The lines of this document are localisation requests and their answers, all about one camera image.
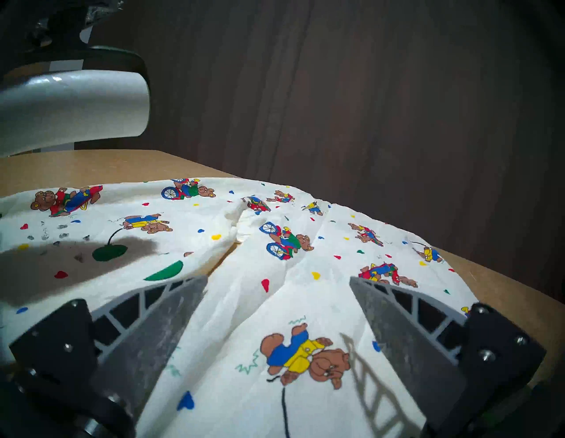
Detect white bear print pants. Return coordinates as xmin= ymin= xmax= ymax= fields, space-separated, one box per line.
xmin=0 ymin=177 xmax=479 ymax=438

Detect grey pleated curtain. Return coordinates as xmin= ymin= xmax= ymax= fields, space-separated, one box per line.
xmin=0 ymin=0 xmax=565 ymax=305

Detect green handled lint roller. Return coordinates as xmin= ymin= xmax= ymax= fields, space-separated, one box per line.
xmin=0 ymin=44 xmax=151 ymax=158

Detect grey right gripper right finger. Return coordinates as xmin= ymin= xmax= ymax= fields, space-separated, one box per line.
xmin=349 ymin=276 xmax=548 ymax=438

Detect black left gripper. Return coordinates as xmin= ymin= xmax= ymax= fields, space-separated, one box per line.
xmin=18 ymin=0 xmax=126 ymax=49

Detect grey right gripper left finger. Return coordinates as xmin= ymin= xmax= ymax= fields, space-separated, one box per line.
xmin=9 ymin=276 xmax=209 ymax=418

